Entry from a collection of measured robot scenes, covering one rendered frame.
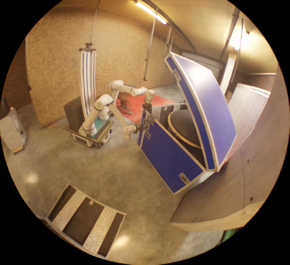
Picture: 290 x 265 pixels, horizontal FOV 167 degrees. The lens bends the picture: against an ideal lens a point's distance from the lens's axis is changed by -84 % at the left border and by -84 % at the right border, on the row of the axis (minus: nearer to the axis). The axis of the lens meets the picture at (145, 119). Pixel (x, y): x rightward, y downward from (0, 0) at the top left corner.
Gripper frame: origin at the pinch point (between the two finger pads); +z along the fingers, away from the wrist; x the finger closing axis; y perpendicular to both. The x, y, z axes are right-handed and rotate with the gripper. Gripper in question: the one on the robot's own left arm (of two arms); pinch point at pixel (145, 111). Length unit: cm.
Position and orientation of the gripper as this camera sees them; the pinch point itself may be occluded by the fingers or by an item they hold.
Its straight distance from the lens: 142.5
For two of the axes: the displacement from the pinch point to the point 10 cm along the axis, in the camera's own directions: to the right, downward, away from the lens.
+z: -2.4, 7.1, 6.7
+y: 4.7, 6.9, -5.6
